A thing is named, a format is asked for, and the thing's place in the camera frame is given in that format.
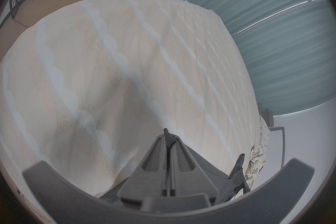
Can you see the grey bedside table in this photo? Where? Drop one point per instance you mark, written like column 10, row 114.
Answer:
column 265, row 112

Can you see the bed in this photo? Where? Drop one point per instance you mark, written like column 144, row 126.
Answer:
column 118, row 73

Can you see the white printed pyjama garment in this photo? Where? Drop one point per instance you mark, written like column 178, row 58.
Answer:
column 256, row 165

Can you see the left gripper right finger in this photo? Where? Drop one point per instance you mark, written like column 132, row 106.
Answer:
column 189, row 181

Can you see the black T-shirt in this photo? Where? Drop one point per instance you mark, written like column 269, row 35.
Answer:
column 223, row 181

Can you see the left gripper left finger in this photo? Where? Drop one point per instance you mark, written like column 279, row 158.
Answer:
column 149, row 181

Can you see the white printed pillow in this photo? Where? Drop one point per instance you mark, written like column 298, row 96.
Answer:
column 264, row 133

